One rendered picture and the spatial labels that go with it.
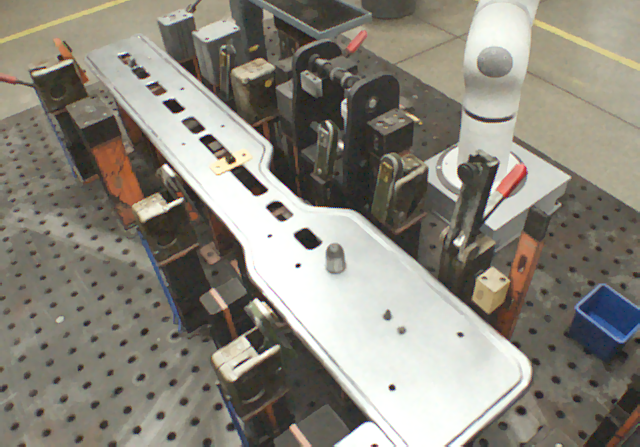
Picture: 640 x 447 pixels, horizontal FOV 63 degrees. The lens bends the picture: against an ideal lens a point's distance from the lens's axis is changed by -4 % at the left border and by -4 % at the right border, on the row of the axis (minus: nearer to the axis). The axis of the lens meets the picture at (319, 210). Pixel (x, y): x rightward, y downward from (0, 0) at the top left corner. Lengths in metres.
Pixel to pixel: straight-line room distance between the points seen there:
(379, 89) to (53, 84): 0.87
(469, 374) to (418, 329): 0.10
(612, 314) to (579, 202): 0.37
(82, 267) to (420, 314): 0.89
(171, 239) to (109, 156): 0.38
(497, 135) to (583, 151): 1.66
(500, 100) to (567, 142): 1.74
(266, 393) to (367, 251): 0.28
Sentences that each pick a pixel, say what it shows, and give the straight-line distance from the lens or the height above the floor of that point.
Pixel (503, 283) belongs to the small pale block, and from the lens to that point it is 0.79.
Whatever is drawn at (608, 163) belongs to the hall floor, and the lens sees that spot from 2.85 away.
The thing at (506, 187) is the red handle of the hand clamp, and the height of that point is 1.13.
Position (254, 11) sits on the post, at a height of 1.06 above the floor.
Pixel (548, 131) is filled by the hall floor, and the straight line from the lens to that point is 2.95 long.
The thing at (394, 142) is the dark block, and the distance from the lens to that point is 0.95.
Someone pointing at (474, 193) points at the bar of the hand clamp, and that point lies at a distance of 0.77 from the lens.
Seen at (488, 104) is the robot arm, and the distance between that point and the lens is 1.19.
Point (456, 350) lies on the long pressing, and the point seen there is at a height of 1.00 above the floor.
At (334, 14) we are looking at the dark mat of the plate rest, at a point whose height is 1.16.
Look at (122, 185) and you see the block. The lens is 1.38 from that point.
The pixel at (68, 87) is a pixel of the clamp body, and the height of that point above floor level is 1.00.
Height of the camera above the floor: 1.67
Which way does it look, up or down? 45 degrees down
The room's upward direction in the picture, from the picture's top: 5 degrees counter-clockwise
